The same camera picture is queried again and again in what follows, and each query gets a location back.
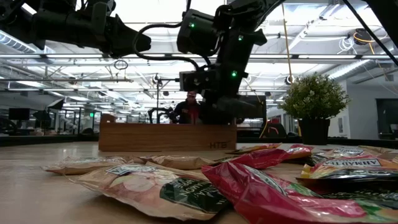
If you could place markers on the black monitor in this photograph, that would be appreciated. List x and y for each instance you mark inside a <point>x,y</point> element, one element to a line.
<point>256,107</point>
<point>18,114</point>

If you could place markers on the person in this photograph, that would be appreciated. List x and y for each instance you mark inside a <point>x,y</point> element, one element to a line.
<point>186,112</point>

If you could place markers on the wooden three-compartment tray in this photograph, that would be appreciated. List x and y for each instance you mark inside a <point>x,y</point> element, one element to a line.
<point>161,137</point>

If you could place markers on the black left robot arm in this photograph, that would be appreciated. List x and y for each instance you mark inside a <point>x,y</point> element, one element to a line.
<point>56,28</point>

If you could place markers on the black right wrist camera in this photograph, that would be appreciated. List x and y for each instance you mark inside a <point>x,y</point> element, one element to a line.
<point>197,81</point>

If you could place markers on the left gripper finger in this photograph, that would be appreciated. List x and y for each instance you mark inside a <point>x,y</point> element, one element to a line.
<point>127,37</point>
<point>119,53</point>

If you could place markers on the black pole stand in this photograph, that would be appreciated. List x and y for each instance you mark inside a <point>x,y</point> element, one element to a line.
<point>157,93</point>

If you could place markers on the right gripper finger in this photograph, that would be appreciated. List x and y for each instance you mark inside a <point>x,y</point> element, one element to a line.
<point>234,116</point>
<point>211,116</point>

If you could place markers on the artificial potted green plant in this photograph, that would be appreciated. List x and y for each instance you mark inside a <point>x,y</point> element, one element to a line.
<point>314,96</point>

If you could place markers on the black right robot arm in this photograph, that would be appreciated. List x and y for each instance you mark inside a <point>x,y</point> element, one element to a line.
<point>199,34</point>

